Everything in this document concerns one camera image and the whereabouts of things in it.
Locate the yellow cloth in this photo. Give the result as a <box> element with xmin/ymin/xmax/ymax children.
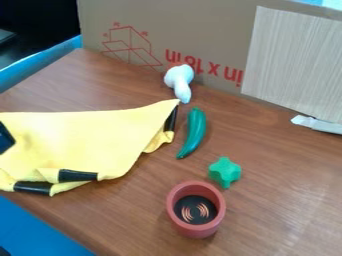
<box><xmin>0</xmin><ymin>98</ymin><xmax>182</xmax><ymax>197</ymax></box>

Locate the green toy pepper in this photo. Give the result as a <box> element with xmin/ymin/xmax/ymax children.
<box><xmin>175</xmin><ymin>106</ymin><xmax>209</xmax><ymax>160</ymax></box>

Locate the white toy mushroom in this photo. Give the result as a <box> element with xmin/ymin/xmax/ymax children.
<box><xmin>162</xmin><ymin>63</ymin><xmax>197</xmax><ymax>105</ymax></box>

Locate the green toy block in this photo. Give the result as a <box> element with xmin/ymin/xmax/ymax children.
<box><xmin>207</xmin><ymin>156</ymin><xmax>244</xmax><ymax>190</ymax></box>

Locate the red toy cup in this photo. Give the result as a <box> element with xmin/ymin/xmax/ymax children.
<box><xmin>165</xmin><ymin>180</ymin><xmax>228</xmax><ymax>240</ymax></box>

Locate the cardboard box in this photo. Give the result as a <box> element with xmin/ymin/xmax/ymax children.
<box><xmin>76</xmin><ymin>0</ymin><xmax>342</xmax><ymax>98</ymax></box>

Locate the light wooden board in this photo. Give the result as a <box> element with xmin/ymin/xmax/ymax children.
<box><xmin>240</xmin><ymin>5</ymin><xmax>342</xmax><ymax>125</ymax></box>

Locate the white paper scrap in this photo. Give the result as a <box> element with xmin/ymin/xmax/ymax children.
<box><xmin>289</xmin><ymin>114</ymin><xmax>342</xmax><ymax>136</ymax></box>

